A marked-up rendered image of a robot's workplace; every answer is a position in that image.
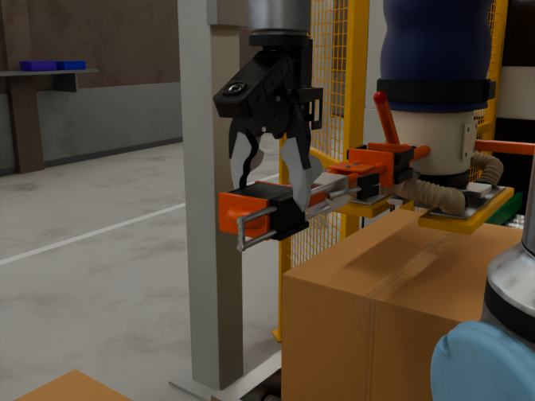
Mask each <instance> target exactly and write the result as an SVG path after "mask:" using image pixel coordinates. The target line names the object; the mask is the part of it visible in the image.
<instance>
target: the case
mask: <svg viewBox="0 0 535 401"><path fill-rule="evenodd" d="M423 214H424V213H423V212H414V211H409V210H404V209H399V208H397V209H395V210H393V211H392V212H390V213H388V214H387V215H385V216H382V217H381V218H380V219H378V220H376V221H374V222H372V223H371V224H369V225H367V226H365V227H364V228H362V229H360V230H359V231H357V232H355V233H354V234H352V235H350V236H348V237H346V238H345V239H343V240H341V241H339V242H337V243H336V244H334V245H332V246H331V247H328V248H327V249H326V250H324V251H321V252H320V253H318V254H317V255H315V256H313V257H311V258H309V259H308V260H306V261H305V262H303V263H300V264H299V265H298V266H296V267H294V268H292V269H290V270H289V271H287V272H285V273H283V275H282V361H281V401H433V398H432V389H431V377H430V373H431V362H432V355H433V352H434V350H435V347H436V345H437V343H438V342H439V340H440V338H441V337H442V336H444V335H446V334H448V333H449V332H450V331H451V330H452V329H454V328H455V327H456V326H457V325H458V324H460V323H462V322H465V321H479V320H480V318H481V316H482V305H483V298H484V293H485V288H486V276H487V269H488V266H489V264H490V262H491V260H492V259H493V258H495V257H496V256H497V255H499V254H501V253H502V252H504V251H505V250H507V249H509V248H510V247H512V246H513V245H515V244H516V243H519V242H520V240H521V238H522V233H523V229H519V228H510V227H505V226H500V225H495V224H486V223H483V224H482V225H481V226H480V227H479V228H477V229H476V230H475V231H474V232H473V233H472V234H471V235H466V234H461V233H456V232H447V231H442V230H437V229H433V228H424V227H420V226H419V225H418V219H419V217H420V216H422V215H423Z"/></svg>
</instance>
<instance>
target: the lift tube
mask: <svg viewBox="0 0 535 401"><path fill-rule="evenodd" d="M493 1H494V0H384V1H383V11H384V16H385V21H386V25H387V31H386V34H385V39H384V42H383V45H382V48H381V62H380V71H381V79H382V80H399V81H472V80H485V79H486V76H487V73H488V70H489V66H490V58H491V52H492V40H491V33H490V25H489V21H488V15H489V11H490V8H491V6H492V3H493ZM389 106H390V109H396V110H406V111H474V110H481V109H486V108H488V103H487V101H482V102H475V103H404V102H393V101H389Z"/></svg>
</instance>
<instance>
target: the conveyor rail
mask: <svg viewBox="0 0 535 401"><path fill-rule="evenodd" d="M281 361H282V350H281V351H279V352H277V353H276V354H275V355H274V356H272V357H271V358H270V359H268V360H266V361H265V362H264V363H262V364H261V365H260V366H259V367H257V368H255V369H254V370H253V371H251V372H249V373H248V374H247V375H246V376H244V377H243V378H241V379H240V380H238V381H237V382H235V383H234V384H233V385H232V386H230V387H229V388H227V389H226V390H224V392H225V393H227V394H230V395H232V396H234V397H236V398H238V399H241V400H243V401H264V400H265V398H266V397H267V396H268V395H274V396H276V397H279V398H281Z"/></svg>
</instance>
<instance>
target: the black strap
mask: <svg viewBox="0 0 535 401"><path fill-rule="evenodd" d="M377 91H384V92H385V93H386V95H387V97H388V101H393V102H404V103H475V102H482V101H487V100H489V99H494V98H495V91H496V81H495V80H493V81H492V80H491V79H489V78H486V79H485V80H472V81H399V80H382V79H381V78H379V79H378V80H377Z"/></svg>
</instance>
